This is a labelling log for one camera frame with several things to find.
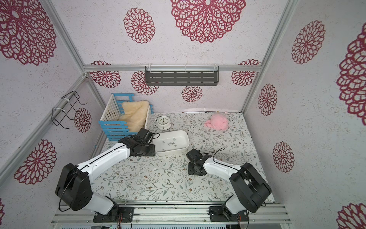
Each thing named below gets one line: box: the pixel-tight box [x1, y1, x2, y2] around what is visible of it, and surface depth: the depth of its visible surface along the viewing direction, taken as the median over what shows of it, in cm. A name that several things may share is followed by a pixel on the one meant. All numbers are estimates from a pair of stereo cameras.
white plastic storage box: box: [153, 129, 190, 154], surface depth 105 cm
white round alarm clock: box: [154, 115, 172, 131], surface depth 112 cm
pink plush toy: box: [204, 113, 229, 131], surface depth 108 cm
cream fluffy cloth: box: [118, 100, 150, 133], surface depth 112 cm
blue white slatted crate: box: [98, 93, 154, 142], surface depth 108 cm
